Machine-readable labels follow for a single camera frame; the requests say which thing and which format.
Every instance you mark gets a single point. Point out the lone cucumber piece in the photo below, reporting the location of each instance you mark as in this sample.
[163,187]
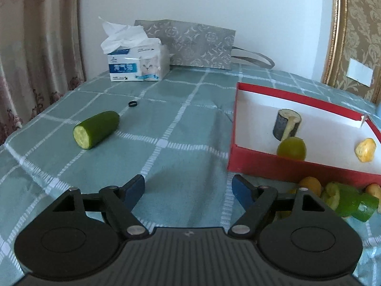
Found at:
[95,129]

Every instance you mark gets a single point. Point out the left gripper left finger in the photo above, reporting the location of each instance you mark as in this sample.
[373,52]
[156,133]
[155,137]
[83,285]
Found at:
[80,234]

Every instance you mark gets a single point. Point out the grey patterned paper bag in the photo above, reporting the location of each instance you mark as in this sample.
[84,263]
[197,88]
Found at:
[199,45]

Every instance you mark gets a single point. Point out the small orange fruit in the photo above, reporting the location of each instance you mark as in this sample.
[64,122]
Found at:
[311,184]

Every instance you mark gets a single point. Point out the light blue electric kettle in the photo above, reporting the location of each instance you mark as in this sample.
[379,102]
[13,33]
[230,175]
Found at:
[378,109]

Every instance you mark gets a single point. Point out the eggplant piece with white flesh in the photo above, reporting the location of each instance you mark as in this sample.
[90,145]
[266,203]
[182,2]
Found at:
[286,124]

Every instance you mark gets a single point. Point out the white wall switch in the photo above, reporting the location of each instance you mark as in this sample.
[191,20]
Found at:
[360,72]

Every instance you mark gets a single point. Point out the small cucumber chunk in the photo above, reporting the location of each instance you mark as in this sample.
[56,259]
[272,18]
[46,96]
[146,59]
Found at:
[366,206]

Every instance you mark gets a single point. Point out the tissue pack with cat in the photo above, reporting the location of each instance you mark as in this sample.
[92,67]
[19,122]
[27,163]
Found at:
[132,55]

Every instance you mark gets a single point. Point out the green tomato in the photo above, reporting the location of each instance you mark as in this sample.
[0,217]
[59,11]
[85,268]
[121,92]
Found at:
[287,200]
[292,148]

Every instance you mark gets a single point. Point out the red shallow cardboard box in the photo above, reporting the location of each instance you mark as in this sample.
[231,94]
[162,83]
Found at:
[330,132]

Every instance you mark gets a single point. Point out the green checked tablecloth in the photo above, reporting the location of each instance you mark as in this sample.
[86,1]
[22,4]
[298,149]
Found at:
[175,132]

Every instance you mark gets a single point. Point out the brown longan fruit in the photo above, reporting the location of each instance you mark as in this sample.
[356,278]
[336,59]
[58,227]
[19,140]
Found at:
[374,190]

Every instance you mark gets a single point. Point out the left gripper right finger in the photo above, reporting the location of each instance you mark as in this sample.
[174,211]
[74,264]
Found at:
[313,243]

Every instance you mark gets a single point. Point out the large cucumber chunk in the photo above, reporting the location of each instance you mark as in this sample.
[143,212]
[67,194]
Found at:
[343,199]

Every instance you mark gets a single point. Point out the beige floral curtain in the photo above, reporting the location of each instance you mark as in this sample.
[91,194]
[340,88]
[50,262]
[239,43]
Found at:
[40,58]

